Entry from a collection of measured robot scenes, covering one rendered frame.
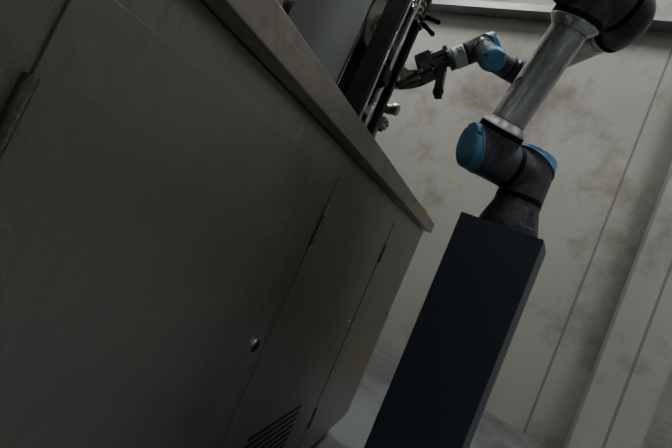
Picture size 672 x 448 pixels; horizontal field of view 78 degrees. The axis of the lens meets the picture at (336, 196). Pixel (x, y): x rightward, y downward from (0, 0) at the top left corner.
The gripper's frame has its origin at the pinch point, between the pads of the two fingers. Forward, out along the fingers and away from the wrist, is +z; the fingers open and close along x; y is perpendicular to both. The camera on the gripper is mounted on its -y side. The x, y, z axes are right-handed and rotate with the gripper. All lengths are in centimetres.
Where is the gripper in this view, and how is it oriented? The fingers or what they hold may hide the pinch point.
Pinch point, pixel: (398, 87)
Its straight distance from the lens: 152.3
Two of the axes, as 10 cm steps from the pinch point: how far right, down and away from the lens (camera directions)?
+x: -3.2, -2.0, -9.2
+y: -2.5, -9.3, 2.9
